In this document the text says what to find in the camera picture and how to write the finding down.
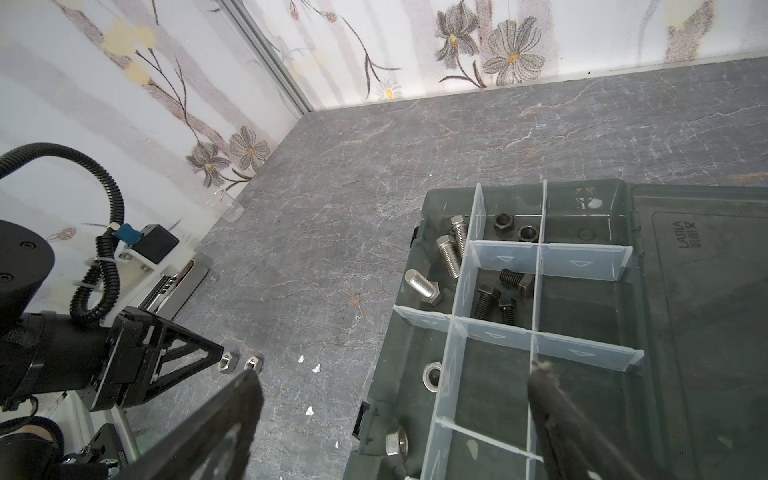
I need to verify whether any clear plastic cup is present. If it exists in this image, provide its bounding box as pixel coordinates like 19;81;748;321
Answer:
206;189;244;223

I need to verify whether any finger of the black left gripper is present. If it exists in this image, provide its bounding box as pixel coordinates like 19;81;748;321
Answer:
140;317;224;402

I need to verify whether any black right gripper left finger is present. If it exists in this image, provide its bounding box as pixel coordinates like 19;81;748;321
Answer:
116;370;264;479

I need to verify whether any green plastic organizer box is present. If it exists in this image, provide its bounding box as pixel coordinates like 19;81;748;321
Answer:
344;180;767;479

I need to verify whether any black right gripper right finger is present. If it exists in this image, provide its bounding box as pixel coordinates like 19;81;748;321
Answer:
527;361;645;479

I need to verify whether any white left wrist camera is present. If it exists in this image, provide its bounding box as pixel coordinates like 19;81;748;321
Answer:
83;223;196;313

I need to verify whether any silver hex nut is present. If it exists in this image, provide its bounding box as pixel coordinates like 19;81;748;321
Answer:
217;351;239;374
422;362;442;394
244;356;264;374
384;425;410;464

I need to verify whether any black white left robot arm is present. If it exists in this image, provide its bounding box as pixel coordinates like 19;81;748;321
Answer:
1;143;223;411

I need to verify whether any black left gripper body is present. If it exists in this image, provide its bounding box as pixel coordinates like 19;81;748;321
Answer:
89;307;174;412

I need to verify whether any silver hex bolt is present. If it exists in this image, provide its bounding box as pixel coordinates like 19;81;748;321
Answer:
450;215;468;259
436;235;461;280
404;269;442;306

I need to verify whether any black hex nut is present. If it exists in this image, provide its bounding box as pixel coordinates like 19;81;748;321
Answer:
518;225;539;243
493;212;515;234

